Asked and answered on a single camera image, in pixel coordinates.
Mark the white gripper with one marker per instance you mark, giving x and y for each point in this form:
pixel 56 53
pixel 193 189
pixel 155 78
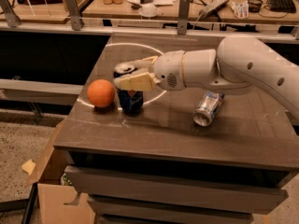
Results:
pixel 169 69

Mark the blue pepsi can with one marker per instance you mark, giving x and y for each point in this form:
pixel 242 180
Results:
pixel 130 101

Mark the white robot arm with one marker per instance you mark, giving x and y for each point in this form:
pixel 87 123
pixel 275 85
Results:
pixel 238 63

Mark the silver blue can lying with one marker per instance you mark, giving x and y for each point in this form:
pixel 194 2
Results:
pixel 208 108

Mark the orange fruit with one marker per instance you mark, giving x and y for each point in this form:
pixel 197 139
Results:
pixel 101 93

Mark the white face mask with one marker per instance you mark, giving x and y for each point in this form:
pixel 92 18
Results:
pixel 149 11

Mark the grey power strip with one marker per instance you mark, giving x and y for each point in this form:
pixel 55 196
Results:
pixel 215 5

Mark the grey drawer cabinet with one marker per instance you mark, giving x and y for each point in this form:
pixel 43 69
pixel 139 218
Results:
pixel 159 166

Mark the white patterned small box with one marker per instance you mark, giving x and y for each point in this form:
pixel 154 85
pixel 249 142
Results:
pixel 241 10

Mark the black mesh cup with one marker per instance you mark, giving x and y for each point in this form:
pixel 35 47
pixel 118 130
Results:
pixel 255 5

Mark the brown cardboard box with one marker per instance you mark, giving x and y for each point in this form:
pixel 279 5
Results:
pixel 58 203

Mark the black keyboard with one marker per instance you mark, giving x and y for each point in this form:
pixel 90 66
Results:
pixel 287 6

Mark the metal bracket right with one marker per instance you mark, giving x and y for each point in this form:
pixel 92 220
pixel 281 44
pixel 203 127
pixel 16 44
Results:
pixel 183 14

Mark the metal bracket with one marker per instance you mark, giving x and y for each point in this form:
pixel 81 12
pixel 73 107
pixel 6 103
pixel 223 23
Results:
pixel 12 19
pixel 183 14
pixel 74 14

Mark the metal bracket middle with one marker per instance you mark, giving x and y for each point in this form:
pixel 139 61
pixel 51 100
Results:
pixel 74 14

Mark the metal bracket left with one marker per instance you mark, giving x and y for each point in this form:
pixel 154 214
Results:
pixel 12 19

